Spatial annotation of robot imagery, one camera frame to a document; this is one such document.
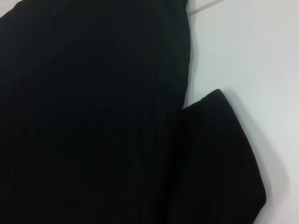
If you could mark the black shirt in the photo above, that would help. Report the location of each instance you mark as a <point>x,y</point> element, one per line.
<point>93,116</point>

